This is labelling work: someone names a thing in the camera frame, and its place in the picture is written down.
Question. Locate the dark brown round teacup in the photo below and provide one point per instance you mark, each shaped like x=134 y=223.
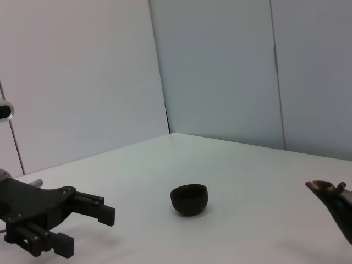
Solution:
x=188 y=202

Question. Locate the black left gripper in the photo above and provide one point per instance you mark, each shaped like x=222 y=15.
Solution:
x=30 y=203

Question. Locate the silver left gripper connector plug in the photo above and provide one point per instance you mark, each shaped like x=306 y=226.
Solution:
x=37 y=182

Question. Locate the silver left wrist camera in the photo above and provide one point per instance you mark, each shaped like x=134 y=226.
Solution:
x=5 y=110

